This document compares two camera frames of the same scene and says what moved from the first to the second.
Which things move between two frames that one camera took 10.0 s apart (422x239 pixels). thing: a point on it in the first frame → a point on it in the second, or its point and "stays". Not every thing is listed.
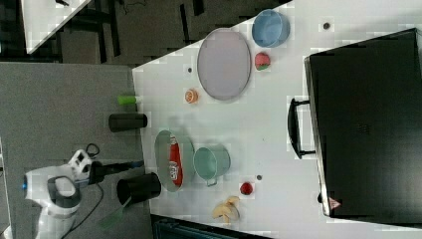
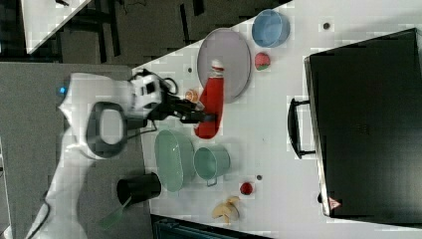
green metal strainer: (163, 162) stays
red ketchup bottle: (175, 161) → (213, 102)
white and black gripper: (94, 171) → (147, 97)
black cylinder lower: (138, 188) stays
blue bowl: (271, 28) stays
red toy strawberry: (262, 61) stays
